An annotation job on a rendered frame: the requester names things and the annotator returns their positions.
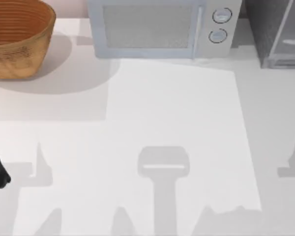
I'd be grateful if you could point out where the pale microwave oven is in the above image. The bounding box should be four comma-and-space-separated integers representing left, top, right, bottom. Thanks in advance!
86, 0, 243, 60

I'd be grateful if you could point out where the microwave oven door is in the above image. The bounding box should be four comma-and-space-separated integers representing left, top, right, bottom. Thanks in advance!
87, 0, 203, 60

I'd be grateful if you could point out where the microwave door handle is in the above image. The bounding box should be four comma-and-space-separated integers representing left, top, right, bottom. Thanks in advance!
192, 6, 203, 61

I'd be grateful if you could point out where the grey cabinet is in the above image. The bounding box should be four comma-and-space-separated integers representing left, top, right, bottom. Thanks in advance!
245, 0, 295, 69

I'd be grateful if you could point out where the brown wicker basket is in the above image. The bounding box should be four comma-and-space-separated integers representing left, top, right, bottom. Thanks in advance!
0, 0, 57, 80

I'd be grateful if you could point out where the microwave knob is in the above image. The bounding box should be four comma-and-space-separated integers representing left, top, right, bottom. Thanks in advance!
208, 28, 228, 44
212, 7, 233, 24

